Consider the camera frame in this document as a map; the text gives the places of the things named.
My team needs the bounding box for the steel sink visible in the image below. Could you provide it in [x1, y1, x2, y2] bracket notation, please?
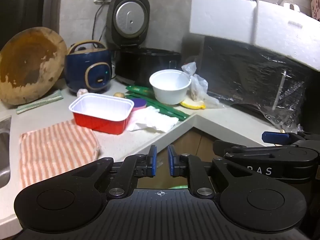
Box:
[0, 116, 12, 189]

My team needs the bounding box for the clear plastic bag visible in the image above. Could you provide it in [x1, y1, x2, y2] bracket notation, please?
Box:
[181, 62, 220, 108]

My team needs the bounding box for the pink hanging item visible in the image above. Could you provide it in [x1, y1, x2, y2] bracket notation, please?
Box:
[310, 0, 320, 22]

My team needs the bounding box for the orange striped towel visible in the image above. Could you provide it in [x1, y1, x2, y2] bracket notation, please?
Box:
[19, 119, 102, 189]

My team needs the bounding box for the blue rice cooker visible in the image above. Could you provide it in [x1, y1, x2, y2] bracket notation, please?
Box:
[64, 40, 112, 94]

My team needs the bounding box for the black rice cooker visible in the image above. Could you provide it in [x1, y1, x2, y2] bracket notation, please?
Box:
[106, 0, 182, 87]

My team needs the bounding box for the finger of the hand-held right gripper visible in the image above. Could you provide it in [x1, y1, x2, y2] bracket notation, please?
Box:
[262, 131, 320, 147]
[213, 140, 295, 161]

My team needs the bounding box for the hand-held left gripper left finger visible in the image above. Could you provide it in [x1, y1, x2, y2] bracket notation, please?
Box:
[71, 145, 157, 198]

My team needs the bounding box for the red food tray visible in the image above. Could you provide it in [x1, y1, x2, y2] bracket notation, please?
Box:
[69, 93, 135, 135]

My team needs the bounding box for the white paper tissue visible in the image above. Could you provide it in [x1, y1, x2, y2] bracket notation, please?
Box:
[125, 106, 178, 133]

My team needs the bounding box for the green striped cloth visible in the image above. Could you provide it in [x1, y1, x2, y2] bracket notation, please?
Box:
[16, 89, 63, 115]

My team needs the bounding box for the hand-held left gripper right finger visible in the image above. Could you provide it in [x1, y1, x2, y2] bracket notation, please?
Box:
[167, 144, 248, 198]

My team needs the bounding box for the green sachet packet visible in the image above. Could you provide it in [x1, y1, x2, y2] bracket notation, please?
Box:
[127, 94, 190, 118]
[125, 97, 182, 122]
[126, 85, 154, 96]

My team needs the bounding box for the brown cabinet door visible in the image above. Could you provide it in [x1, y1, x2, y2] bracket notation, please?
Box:
[136, 127, 265, 189]

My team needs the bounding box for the round wooden cutting board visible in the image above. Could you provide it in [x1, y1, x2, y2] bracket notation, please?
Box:
[0, 27, 67, 105]

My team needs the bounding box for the white plastic bowl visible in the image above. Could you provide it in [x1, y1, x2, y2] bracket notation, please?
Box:
[149, 70, 192, 105]

